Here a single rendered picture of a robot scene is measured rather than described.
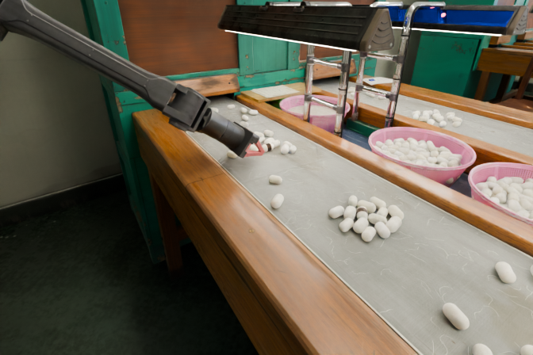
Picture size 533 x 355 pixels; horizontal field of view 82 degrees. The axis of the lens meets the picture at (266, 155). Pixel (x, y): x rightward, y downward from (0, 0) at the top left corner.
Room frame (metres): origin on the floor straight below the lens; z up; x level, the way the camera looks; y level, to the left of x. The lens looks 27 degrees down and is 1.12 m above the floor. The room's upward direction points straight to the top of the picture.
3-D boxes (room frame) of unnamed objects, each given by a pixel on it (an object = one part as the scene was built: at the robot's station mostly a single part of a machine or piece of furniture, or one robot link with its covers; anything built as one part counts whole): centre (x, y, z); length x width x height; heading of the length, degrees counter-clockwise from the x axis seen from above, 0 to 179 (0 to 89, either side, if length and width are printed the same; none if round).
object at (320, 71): (1.54, -0.33, 0.83); 0.30 x 0.06 x 0.07; 122
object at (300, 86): (1.32, -0.07, 0.77); 0.33 x 0.15 x 0.01; 122
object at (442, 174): (0.76, -0.42, 0.72); 0.27 x 0.27 x 0.10
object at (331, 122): (1.13, -0.18, 0.72); 0.27 x 0.27 x 0.10
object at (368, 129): (1.09, -0.45, 0.90); 0.20 x 0.19 x 0.45; 32
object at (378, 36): (0.84, -0.04, 1.08); 0.62 x 0.08 x 0.07; 32
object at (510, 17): (1.14, -0.51, 1.08); 0.62 x 0.08 x 0.07; 32
